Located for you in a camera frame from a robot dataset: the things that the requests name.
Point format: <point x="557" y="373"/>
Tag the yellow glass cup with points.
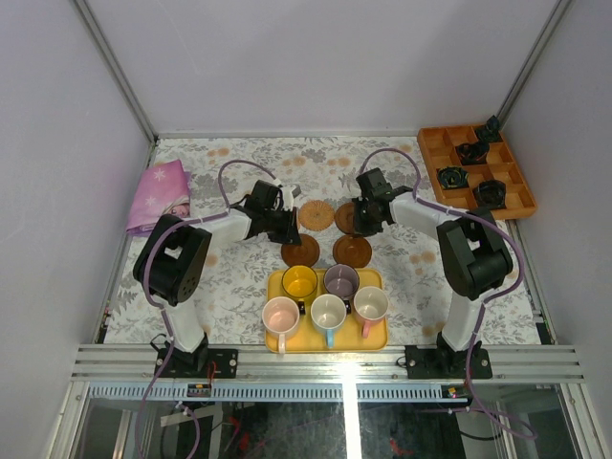
<point x="300" y="282"/>

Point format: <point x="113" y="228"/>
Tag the black wrapped item bottom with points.
<point x="490" y="194"/>

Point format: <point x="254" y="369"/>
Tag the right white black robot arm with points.
<point x="474" y="254"/>

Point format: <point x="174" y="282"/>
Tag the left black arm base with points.
<point x="205" y="362"/>

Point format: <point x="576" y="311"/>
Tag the woven rattan coaster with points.
<point x="316" y="215"/>

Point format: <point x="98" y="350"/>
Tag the purple mug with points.
<point x="341" y="280"/>

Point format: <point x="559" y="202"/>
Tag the black wrapped item top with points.
<point x="490" y="131"/>

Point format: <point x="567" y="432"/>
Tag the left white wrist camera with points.
<point x="288" y="194"/>

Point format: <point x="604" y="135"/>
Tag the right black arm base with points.
<point x="440" y="362"/>

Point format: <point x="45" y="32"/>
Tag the yellow plastic tray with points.
<point x="309" y="311"/>

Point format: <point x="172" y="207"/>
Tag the black green wrapped item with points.
<point x="453" y="177"/>

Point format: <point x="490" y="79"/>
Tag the orange compartment tray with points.
<point x="438" y="147"/>

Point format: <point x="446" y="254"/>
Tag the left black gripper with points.
<point x="291" y="226"/>

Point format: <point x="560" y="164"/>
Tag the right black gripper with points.
<point x="360" y="228"/>

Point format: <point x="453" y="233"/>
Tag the aluminium front rail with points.
<point x="539" y="364"/>

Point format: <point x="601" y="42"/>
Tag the pink purple folded cloth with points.
<point x="163" y="189"/>

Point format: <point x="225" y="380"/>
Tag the blue handled white mug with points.
<point x="328" y="313"/>

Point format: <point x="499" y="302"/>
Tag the brown wooden coaster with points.
<point x="353" y="251"/>
<point x="344" y="218"/>

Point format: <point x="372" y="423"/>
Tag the dark wooden coaster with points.
<point x="305" y="254"/>

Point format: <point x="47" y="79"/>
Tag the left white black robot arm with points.
<point x="171" y="263"/>

